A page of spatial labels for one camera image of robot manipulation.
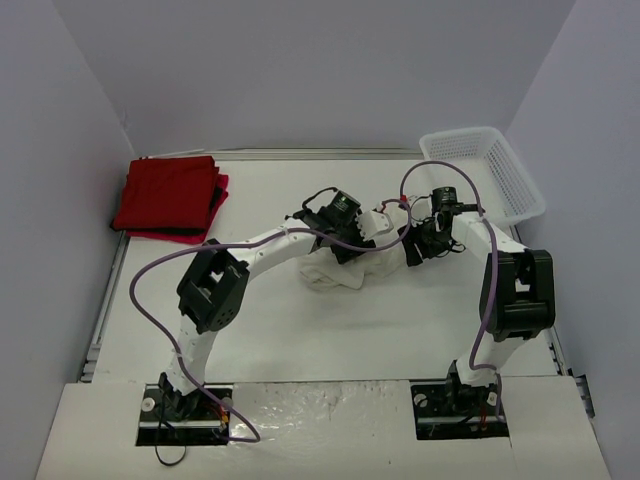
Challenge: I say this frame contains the white t-shirt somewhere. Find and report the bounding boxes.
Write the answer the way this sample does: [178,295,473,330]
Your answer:
[296,243,406,291]

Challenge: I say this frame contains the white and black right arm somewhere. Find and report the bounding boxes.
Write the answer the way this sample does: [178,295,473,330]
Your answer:
[402,187,556,413]

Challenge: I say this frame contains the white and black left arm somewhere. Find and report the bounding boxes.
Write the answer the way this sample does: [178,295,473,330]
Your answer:
[159,190,375,420]

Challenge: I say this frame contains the white plastic basket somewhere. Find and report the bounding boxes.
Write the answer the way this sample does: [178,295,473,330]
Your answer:
[419,127,546,229]

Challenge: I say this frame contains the white foam board front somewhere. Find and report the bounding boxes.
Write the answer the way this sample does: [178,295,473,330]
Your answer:
[38,376,609,479]

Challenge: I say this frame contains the dark red folded t-shirt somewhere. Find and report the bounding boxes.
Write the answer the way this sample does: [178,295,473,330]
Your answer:
[111,155,219,235]

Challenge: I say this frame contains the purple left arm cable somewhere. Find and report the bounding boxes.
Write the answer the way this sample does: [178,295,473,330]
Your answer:
[128,197,416,445]

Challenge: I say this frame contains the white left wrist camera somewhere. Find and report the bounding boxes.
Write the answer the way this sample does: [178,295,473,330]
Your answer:
[355,210,394,241]

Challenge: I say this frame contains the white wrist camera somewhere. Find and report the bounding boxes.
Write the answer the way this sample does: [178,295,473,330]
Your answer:
[355,210,394,241]
[400,195,431,210]

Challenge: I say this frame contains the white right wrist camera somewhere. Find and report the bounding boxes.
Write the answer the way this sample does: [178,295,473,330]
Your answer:
[400,195,431,210]

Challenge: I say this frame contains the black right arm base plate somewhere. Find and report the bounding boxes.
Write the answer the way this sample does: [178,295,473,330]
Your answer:
[410,381,509,441]

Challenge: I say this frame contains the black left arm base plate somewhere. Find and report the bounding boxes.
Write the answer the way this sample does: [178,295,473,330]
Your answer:
[136,385,230,447]

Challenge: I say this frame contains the thin black cable loop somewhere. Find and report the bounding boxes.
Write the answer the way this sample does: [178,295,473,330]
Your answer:
[152,424,187,467]

